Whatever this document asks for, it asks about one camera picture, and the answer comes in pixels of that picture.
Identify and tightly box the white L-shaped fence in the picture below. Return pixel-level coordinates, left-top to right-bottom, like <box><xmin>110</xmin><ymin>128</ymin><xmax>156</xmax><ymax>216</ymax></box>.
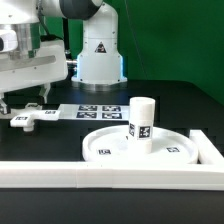
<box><xmin>0</xmin><ymin>130</ymin><xmax>224</xmax><ymax>191</ymax></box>

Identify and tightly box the white marker sheet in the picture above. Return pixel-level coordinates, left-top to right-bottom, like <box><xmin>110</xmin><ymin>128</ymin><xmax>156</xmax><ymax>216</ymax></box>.
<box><xmin>58</xmin><ymin>104</ymin><xmax>129</xmax><ymax>121</ymax></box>

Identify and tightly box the white round table top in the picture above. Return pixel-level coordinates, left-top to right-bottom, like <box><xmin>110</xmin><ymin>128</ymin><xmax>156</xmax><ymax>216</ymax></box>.
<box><xmin>82</xmin><ymin>125</ymin><xmax>199</xmax><ymax>165</ymax></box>

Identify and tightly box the white cross-shaped table base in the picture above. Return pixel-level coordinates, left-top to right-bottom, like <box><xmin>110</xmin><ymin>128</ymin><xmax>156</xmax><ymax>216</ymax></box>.
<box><xmin>10</xmin><ymin>103</ymin><xmax>60</xmax><ymax>132</ymax></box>

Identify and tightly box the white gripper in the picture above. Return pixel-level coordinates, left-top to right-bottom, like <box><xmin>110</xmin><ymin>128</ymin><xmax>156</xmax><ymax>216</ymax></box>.
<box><xmin>0</xmin><ymin>30</ymin><xmax>68</xmax><ymax>115</ymax></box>

